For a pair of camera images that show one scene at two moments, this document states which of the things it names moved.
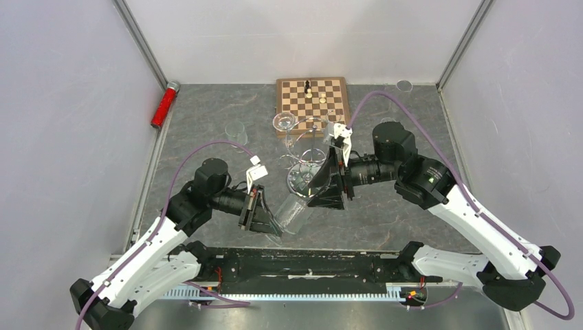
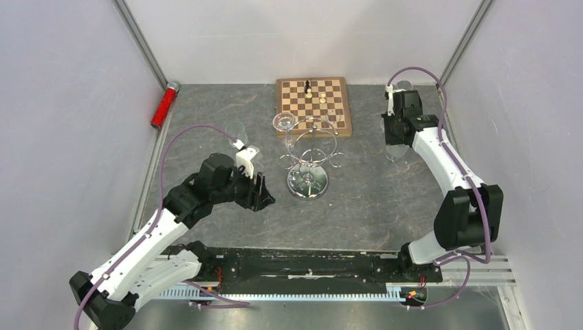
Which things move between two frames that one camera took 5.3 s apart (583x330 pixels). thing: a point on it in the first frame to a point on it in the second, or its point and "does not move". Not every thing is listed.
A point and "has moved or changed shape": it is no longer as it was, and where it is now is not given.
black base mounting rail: x=379 y=265 does not move
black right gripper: x=329 y=194 to x=390 y=139
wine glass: x=289 y=216 has moved or changed shape
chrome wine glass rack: x=302 y=159 does not move
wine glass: x=284 y=121 does not move
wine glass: x=234 y=130 does not move
